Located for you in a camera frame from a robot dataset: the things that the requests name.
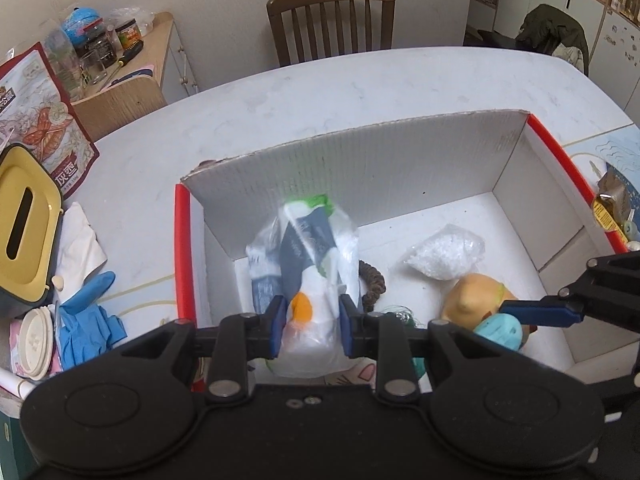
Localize clear bag of white pellets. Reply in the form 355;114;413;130
397;224;486;281

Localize jar with orange label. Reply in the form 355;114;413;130
116;19;142;51

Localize clear plastic bag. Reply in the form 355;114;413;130
110;6;156;36

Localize yellow plush dog toy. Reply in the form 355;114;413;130
441;272;531;351

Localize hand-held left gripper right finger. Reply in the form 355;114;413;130
339;294;507;397

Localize white plastic bag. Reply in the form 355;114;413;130
246;194;362;378

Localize red printed snack bag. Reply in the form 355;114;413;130
0;42;101;200

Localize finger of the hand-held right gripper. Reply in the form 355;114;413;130
500;252;640;332
595;357;640;423

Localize blue rubber gloves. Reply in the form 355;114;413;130
56;271;127;373

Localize yellow black screwdriver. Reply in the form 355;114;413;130
107;40;145;81

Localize white round lid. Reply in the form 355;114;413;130
10;306;63;381

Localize red cardboard box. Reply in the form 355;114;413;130
174;109;632;396

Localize white padded vest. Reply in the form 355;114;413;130
552;45;586;73

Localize silver foil snack packet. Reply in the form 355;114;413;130
592;170;636;211

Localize green face sachet with tassel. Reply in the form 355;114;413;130
325;357;426;386

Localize blue globe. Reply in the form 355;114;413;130
61;6;103;46

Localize yellow tissue box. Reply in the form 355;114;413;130
0;143;65;318

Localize dark green jacket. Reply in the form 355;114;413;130
515;4;591;76

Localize light blue shoe charm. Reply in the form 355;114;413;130
472;312;523;353

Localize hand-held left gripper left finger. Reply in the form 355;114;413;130
120;296;290;402

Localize clear plastic bottle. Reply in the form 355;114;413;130
42;30;86;103

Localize small yellow box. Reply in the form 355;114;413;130
592;199;628;233

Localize white tissue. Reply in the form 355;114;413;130
52;201;108;286

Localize brown bead bracelet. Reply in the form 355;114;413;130
357;259;387;311

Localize rolled red white paper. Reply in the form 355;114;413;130
0;367;33;398

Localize light wooden side cabinet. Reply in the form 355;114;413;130
70;11;201;142

